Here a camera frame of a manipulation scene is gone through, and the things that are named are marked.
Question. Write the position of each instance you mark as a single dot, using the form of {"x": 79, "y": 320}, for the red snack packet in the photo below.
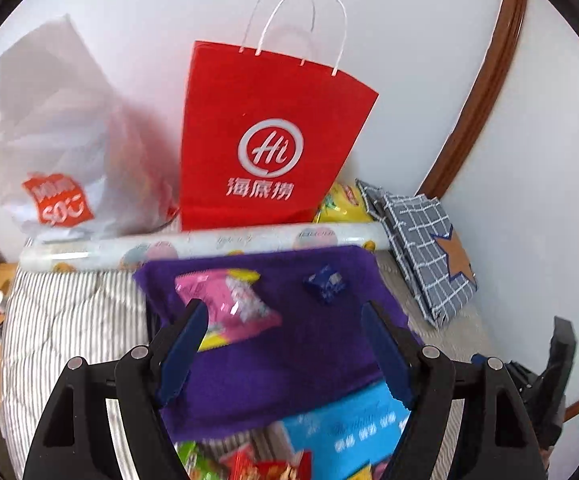
{"x": 269, "y": 472}

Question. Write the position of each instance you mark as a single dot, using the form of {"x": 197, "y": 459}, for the striped bed mattress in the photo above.
{"x": 69, "y": 320}

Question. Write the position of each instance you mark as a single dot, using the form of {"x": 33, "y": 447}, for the blue tissue pack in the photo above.
{"x": 339, "y": 435}

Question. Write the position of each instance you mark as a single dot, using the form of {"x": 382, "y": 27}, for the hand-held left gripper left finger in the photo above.
{"x": 184, "y": 355}

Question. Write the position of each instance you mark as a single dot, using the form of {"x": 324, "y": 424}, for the small blue candy packet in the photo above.
{"x": 324, "y": 284}

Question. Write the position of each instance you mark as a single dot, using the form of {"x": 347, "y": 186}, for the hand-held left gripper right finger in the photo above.
{"x": 387, "y": 355}

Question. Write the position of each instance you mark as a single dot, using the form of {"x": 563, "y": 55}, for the white plastic shopping bag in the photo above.
{"x": 69, "y": 125}

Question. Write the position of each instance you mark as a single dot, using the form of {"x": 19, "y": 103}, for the large pink snack packet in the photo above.
{"x": 229, "y": 300}

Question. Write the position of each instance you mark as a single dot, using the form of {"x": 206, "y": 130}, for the brown wooden door frame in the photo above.
{"x": 489, "y": 85}

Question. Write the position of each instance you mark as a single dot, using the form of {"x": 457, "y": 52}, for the blue checked folded cloth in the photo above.
{"x": 419, "y": 260}

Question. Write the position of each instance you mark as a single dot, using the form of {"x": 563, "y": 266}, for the patterned wrapping paper roll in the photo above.
{"x": 249, "y": 240}

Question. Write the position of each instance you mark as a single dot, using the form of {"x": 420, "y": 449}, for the purple towel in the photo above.
{"x": 289, "y": 340}

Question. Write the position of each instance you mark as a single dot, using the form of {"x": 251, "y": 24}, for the yellow snack bag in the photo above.
{"x": 342, "y": 207}

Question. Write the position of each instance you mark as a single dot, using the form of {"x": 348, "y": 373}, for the red paper bag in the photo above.
{"x": 269, "y": 110}

